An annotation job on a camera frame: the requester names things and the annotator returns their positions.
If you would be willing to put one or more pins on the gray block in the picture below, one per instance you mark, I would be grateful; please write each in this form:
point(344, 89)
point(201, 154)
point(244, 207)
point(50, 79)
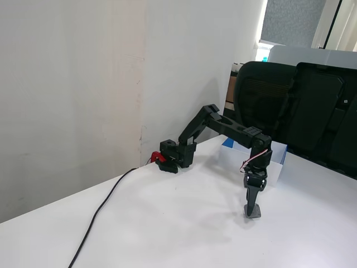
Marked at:
point(258, 211)

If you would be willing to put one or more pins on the blue and white cardboard box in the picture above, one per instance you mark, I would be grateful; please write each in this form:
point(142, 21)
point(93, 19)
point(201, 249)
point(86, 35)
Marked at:
point(276, 170)

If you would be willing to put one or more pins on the black window frame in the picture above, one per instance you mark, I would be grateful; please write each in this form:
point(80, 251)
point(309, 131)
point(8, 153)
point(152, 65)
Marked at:
point(333, 22)

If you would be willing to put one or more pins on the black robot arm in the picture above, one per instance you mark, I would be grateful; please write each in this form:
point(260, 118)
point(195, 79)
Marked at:
point(228, 129)

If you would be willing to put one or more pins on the black mesh office chair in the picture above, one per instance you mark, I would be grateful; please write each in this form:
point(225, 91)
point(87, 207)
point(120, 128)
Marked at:
point(259, 106)

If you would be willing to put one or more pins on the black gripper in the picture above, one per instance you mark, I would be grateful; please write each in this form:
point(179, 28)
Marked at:
point(254, 182)

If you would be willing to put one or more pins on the gray window blind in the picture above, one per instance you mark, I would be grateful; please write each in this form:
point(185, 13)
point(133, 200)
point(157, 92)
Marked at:
point(290, 19)

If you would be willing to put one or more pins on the red table clamp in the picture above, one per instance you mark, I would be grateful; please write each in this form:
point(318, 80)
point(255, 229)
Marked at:
point(154, 156)

